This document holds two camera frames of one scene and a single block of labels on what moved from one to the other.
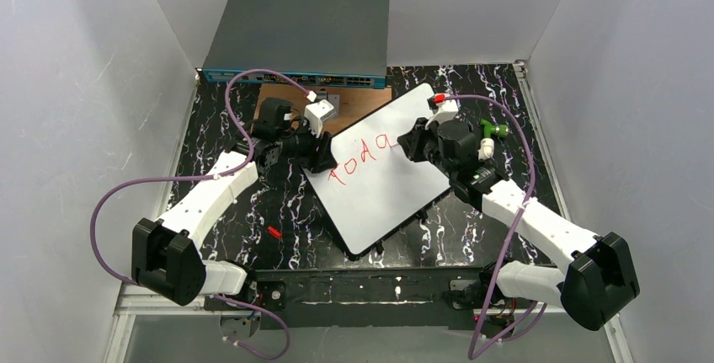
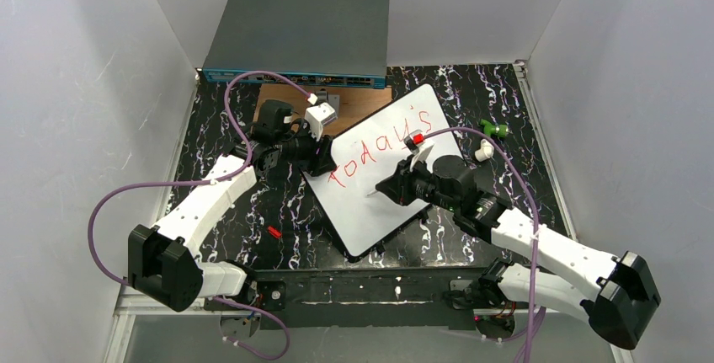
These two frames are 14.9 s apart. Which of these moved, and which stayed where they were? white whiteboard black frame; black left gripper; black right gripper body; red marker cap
Moved: black right gripper body
Stayed: red marker cap; white whiteboard black frame; black left gripper
